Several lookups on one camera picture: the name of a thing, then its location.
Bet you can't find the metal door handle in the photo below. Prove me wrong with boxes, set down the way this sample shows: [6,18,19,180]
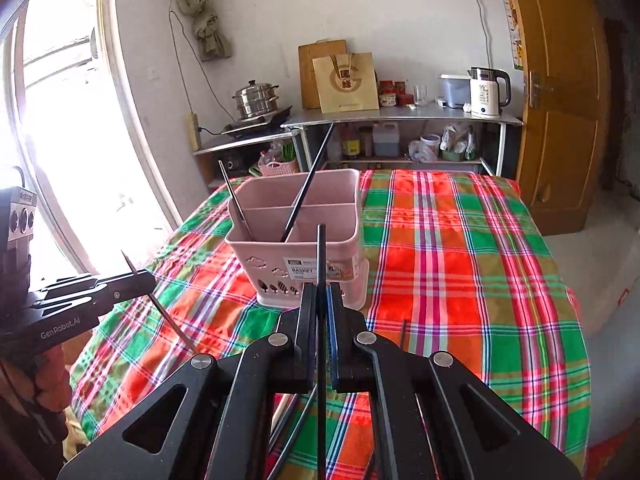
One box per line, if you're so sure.
[529,71,556,108]

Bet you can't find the low metal side shelf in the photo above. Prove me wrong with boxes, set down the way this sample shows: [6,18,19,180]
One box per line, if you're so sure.
[192,130,303,196]

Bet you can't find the pink plastic utensil basket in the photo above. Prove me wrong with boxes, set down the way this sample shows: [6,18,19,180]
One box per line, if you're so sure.
[225,169,370,310]

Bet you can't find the thin black wall cable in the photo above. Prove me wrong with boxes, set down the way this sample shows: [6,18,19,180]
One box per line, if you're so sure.
[166,7,196,115]

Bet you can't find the person's left hand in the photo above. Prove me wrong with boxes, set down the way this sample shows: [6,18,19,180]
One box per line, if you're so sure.
[27,347,73,413]

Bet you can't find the tan paper bag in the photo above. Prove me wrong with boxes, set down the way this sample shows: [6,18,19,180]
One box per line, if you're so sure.
[312,52,381,114]

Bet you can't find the metal kitchen shelf table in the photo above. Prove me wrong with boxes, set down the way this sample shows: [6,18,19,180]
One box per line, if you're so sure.
[280,107,523,176]

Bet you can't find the translucent plastic jug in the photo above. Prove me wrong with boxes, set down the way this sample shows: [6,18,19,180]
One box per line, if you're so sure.
[372,121,399,157]

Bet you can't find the wooden door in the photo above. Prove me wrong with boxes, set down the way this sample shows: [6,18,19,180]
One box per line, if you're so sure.
[502,0,613,236]

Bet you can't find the clear plastic bag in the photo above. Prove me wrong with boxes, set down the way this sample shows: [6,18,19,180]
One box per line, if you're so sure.
[407,140,436,163]

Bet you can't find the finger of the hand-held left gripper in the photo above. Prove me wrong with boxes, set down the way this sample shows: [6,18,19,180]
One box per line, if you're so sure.
[31,269,157,318]
[42,273,107,294]

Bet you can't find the white window frame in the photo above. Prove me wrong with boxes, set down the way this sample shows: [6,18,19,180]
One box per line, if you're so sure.
[0,0,183,281]

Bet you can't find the stainless steel steamer pot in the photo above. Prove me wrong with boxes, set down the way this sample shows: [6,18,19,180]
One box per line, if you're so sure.
[232,79,280,121]

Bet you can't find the wooden cutting board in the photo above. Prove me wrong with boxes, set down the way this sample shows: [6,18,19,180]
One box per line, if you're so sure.
[298,40,351,110]

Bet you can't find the hanging beige cloth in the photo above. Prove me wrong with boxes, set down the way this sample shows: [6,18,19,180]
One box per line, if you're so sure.
[172,0,233,61]

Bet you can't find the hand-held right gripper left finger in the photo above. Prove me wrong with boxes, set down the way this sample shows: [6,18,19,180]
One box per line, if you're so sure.
[56,282,321,480]

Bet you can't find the white electric kettle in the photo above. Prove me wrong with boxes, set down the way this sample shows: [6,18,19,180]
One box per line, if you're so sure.
[462,66,512,117]

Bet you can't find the pink woven basket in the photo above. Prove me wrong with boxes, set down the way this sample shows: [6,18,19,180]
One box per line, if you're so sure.
[257,157,301,177]

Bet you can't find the green basket with bags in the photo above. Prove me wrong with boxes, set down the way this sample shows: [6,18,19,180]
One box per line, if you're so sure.
[440,122,483,162]

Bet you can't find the light tan chopstick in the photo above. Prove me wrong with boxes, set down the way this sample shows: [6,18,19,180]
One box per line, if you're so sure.
[121,250,199,354]

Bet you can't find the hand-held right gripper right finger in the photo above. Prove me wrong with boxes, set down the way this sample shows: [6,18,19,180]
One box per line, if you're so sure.
[327,282,583,480]

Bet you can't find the white wall cable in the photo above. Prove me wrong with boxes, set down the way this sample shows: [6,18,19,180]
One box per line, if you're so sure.
[464,0,495,68]

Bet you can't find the black induction cooker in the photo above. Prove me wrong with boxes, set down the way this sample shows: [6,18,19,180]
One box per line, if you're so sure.
[220,106,295,140]

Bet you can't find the grey plastic storage container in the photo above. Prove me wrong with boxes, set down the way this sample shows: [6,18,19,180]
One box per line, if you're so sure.
[439,74,472,109]

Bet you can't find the plaid tablecloth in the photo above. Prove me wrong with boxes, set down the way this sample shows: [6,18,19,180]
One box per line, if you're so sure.
[70,169,593,480]

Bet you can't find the dark sauce bottle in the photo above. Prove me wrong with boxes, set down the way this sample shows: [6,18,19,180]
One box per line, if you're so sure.
[341,125,362,158]

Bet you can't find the colourful wall poster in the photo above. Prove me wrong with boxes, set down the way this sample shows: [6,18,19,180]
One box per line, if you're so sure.
[496,0,526,72]

